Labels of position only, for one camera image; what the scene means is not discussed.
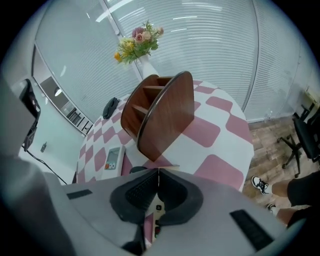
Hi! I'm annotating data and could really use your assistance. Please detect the white slatted window blinds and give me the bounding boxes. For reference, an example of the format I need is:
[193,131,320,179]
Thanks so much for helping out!
[34,0,301,126]

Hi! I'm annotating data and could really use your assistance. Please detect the black office chair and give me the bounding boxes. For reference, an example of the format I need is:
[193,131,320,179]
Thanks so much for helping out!
[277,109,320,179]

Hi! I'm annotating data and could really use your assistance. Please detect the light wooden side table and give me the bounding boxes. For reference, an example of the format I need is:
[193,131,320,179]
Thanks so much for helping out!
[303,86,320,106]

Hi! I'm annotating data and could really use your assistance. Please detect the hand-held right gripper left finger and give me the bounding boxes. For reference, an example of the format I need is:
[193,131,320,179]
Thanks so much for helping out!
[62,168,160,252]

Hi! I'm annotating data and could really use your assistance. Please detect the white drawer cabinet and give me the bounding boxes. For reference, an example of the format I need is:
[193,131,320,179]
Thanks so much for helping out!
[39,74,95,136]

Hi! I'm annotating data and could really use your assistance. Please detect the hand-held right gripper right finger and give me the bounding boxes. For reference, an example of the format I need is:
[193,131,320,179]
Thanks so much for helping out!
[149,168,289,256]

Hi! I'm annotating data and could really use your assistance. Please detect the colourful flower bouquet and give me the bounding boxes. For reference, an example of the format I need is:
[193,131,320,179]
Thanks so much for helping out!
[114,19,165,67]

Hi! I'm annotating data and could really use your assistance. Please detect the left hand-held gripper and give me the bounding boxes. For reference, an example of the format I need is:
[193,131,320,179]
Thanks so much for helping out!
[19,78,42,151]

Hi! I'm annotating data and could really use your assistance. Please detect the white remote control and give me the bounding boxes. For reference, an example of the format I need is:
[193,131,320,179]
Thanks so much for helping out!
[103,145,127,180]

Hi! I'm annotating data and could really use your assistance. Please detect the white vase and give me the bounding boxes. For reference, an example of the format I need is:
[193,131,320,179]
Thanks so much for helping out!
[138,54,161,81]

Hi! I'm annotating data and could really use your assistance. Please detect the round checkered table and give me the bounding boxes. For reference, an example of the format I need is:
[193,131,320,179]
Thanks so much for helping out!
[75,79,255,245]

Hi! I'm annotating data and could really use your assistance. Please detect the dark brown organizer box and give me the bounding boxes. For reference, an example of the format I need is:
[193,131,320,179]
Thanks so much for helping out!
[120,70,196,163]

